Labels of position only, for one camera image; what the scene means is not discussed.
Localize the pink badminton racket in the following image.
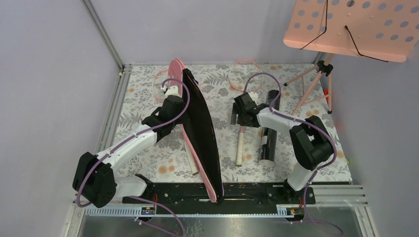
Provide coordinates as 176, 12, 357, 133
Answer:
152, 69, 199, 176
227, 60, 264, 167

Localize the floral patterned table mat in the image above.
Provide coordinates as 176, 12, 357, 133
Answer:
106, 64, 352, 183

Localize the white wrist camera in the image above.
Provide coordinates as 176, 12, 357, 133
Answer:
161, 85, 182, 98
248, 92, 258, 104

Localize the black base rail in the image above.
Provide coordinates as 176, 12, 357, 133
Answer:
142, 182, 316, 215

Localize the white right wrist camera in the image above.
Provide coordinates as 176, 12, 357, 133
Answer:
248, 92, 258, 104

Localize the pink perforated music stand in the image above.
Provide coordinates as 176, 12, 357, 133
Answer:
283, 0, 419, 110

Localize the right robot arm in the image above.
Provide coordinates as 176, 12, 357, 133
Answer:
231, 91, 336, 203

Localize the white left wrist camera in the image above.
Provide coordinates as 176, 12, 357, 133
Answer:
161, 85, 182, 98

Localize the pink sport racket bag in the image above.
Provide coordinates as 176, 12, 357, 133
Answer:
168, 58, 224, 203

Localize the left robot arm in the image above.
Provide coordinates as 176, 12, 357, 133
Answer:
72, 95, 190, 208

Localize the black shuttlecock tube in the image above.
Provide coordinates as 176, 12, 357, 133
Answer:
258, 90, 280, 166

